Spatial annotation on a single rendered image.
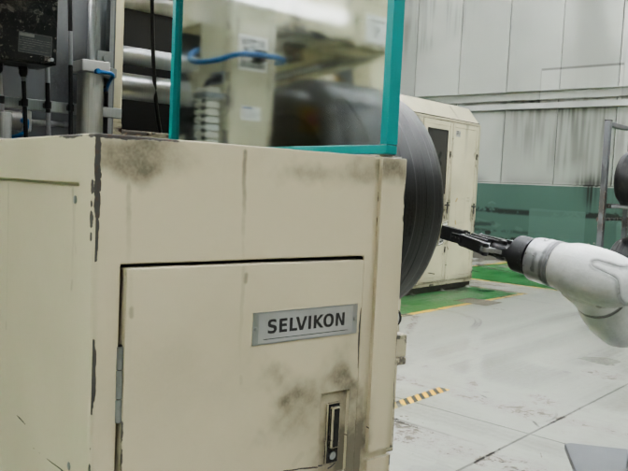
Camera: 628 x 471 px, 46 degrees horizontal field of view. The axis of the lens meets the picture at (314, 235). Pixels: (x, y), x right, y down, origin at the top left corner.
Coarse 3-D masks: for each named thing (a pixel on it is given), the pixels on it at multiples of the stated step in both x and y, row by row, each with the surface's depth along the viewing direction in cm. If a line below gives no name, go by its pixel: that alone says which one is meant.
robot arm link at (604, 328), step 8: (616, 312) 137; (624, 312) 138; (584, 320) 142; (592, 320) 140; (600, 320) 138; (608, 320) 138; (616, 320) 138; (624, 320) 138; (592, 328) 142; (600, 328) 140; (608, 328) 140; (616, 328) 139; (624, 328) 140; (600, 336) 144; (608, 336) 142; (616, 336) 142; (624, 336) 142; (608, 344) 146; (616, 344) 144; (624, 344) 144
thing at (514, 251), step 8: (520, 240) 144; (528, 240) 143; (496, 248) 146; (504, 248) 146; (512, 248) 144; (520, 248) 143; (504, 256) 146; (512, 256) 144; (520, 256) 143; (512, 264) 145; (520, 264) 143; (520, 272) 145
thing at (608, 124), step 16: (608, 128) 647; (624, 128) 672; (608, 144) 648; (608, 160) 651; (624, 160) 647; (624, 176) 640; (624, 192) 643; (624, 208) 695; (624, 224) 695; (624, 240) 657; (624, 256) 643
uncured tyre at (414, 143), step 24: (408, 120) 174; (408, 144) 168; (432, 144) 175; (408, 168) 166; (432, 168) 171; (408, 192) 165; (432, 192) 170; (408, 216) 165; (432, 216) 170; (408, 240) 167; (432, 240) 172; (408, 264) 171; (408, 288) 179
